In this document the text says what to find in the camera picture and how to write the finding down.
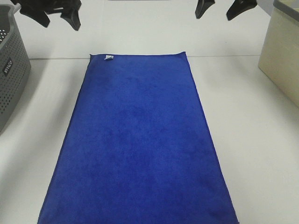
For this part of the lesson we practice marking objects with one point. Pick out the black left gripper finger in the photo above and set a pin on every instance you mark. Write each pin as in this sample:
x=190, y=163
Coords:
x=68, y=10
x=33, y=9

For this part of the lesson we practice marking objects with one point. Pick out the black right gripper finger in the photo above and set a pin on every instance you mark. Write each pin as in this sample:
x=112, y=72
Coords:
x=239, y=7
x=202, y=6

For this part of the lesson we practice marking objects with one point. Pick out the beige storage box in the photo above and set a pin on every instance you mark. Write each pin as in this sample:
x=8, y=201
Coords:
x=279, y=59

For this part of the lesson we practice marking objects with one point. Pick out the blue towel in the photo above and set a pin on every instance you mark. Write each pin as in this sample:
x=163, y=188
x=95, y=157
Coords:
x=138, y=149

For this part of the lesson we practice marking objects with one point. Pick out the grey perforated plastic basket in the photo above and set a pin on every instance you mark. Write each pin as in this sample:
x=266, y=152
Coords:
x=15, y=65

